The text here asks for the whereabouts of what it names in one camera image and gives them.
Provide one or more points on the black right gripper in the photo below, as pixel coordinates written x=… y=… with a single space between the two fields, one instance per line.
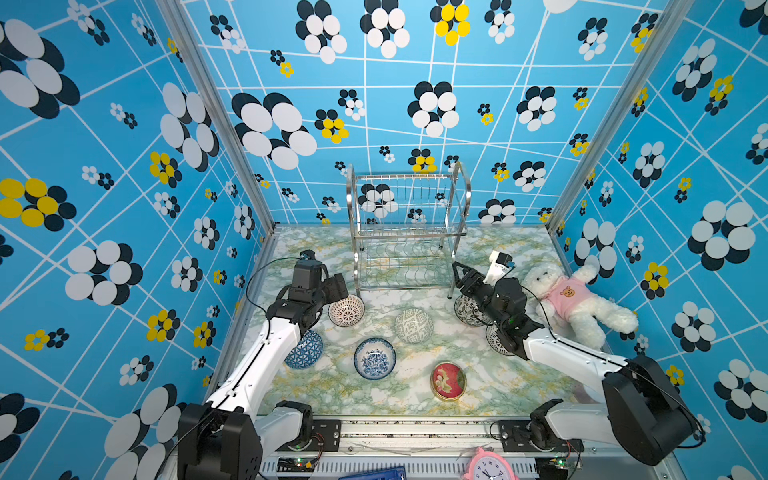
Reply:
x=474 y=277

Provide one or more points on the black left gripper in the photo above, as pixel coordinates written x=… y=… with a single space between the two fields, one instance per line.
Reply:
x=336 y=291

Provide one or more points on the black leaf patterned bowl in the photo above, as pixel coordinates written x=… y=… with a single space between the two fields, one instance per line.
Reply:
x=468 y=312

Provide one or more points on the green patterned white bowl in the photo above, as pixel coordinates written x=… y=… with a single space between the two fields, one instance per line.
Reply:
x=413 y=326

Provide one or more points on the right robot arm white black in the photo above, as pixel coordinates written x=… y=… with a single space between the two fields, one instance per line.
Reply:
x=637 y=408

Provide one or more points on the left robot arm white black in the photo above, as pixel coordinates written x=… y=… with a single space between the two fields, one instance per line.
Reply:
x=225 y=437

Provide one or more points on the stainless steel dish rack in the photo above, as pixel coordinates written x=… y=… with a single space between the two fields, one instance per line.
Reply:
x=406 y=228

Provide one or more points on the red striped white bowl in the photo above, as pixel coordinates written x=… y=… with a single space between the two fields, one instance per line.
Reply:
x=494 y=341

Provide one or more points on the dark blue patterned bowl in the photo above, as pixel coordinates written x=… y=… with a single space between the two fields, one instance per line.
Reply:
x=307 y=352

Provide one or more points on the blue floral white bowl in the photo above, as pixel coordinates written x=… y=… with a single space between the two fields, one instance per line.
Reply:
x=374 y=358

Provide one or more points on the red gold round tin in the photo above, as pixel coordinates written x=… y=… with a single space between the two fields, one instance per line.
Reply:
x=448 y=381

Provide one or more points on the white teddy bear pink shirt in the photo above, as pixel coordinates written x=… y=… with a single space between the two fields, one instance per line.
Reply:
x=566 y=300

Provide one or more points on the left green circuit board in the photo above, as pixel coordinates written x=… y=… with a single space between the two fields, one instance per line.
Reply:
x=296 y=465

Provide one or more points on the green circuit board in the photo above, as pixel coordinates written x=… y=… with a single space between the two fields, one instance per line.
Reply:
x=553 y=468
x=296 y=465

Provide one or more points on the pink alarm clock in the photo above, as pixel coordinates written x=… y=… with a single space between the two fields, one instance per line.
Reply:
x=488 y=465

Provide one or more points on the right green circuit board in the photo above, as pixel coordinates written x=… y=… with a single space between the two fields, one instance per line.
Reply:
x=553 y=468

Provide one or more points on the blue box at front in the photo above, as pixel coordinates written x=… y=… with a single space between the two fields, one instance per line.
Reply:
x=391 y=473

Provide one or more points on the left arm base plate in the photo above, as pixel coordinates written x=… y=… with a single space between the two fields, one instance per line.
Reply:
x=325 y=437

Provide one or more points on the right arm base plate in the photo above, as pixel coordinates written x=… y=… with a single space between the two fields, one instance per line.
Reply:
x=510 y=437

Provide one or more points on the aluminium front rail frame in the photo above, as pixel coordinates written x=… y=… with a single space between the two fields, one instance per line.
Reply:
x=409 y=436

